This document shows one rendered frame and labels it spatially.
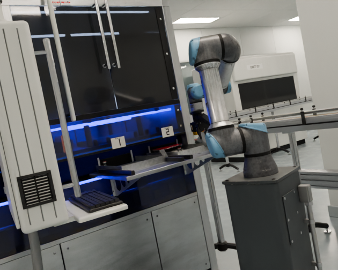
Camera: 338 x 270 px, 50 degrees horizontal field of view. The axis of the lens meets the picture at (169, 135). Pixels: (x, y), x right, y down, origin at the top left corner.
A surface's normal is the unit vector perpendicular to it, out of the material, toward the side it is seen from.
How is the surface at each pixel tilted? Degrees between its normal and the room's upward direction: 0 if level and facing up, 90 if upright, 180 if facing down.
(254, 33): 90
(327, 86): 90
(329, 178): 90
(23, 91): 90
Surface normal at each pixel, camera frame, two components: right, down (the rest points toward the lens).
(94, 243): 0.54, -0.06
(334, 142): -0.82, 0.18
